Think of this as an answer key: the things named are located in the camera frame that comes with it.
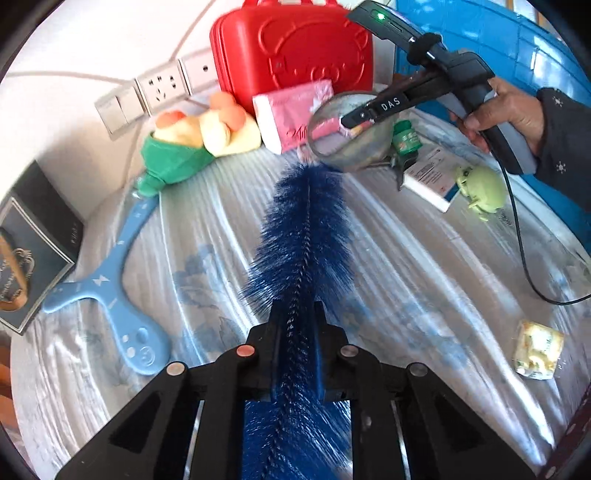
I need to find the beige wall socket panel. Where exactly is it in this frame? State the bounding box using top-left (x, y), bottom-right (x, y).
top-left (180, 46), bottom-right (218, 90)

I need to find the red toy suitcase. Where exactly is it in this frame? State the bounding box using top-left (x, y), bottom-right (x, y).
top-left (209, 0), bottom-right (375, 116)

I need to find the clear tape roll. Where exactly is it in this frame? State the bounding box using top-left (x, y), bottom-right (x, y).
top-left (307, 91), bottom-right (402, 172)

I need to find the small green bottle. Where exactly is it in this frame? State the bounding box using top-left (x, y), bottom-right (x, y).
top-left (392, 120), bottom-right (423, 155)

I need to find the blue plastic crate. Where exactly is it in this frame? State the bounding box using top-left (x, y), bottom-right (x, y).
top-left (392, 0), bottom-right (591, 259)

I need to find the white wall socket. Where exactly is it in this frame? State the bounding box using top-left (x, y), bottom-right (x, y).
top-left (136, 62), bottom-right (190, 109)

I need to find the black gift box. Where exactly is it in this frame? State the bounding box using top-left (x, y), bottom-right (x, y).
top-left (0, 159), bottom-right (86, 335)

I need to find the wall light switch panel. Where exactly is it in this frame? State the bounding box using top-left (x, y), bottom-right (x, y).
top-left (95, 88), bottom-right (141, 139)

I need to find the white medicine box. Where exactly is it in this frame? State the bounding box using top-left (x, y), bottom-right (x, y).
top-left (402, 147), bottom-right (462, 213)

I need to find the person's right hand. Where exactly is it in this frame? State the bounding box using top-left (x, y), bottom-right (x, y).
top-left (450, 78), bottom-right (546, 155)

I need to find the pink tissue pack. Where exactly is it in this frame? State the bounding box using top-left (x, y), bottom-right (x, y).
top-left (252, 78), bottom-right (335, 155)

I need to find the yellow orange green plush toy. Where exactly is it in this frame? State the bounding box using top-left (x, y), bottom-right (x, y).
top-left (134, 91), bottom-right (262, 198)

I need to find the blue bristle brush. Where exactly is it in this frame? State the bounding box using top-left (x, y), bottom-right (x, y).
top-left (240, 161), bottom-right (356, 480)

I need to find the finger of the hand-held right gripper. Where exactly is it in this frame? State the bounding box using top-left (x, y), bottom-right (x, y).
top-left (339, 88), bottom-right (419, 137)

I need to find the light blue plastic massager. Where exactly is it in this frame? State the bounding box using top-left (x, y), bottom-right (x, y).
top-left (41, 191), bottom-right (171, 374)

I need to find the yellow snack packet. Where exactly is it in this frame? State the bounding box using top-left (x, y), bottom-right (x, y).
top-left (512, 320), bottom-right (565, 381)

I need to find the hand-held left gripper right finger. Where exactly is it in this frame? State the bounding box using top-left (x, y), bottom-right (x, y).
top-left (314, 300), bottom-right (536, 480)

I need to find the person's right forearm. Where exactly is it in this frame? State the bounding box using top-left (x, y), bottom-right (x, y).
top-left (536, 87), bottom-right (591, 215)

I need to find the black cable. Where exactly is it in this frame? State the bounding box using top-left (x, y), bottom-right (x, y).
top-left (480, 131), bottom-right (591, 306)

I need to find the green frog plush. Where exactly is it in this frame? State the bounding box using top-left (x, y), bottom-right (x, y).
top-left (455, 164), bottom-right (509, 224)

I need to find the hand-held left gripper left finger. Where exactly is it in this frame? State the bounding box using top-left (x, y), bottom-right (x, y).
top-left (54, 300), bottom-right (283, 480)

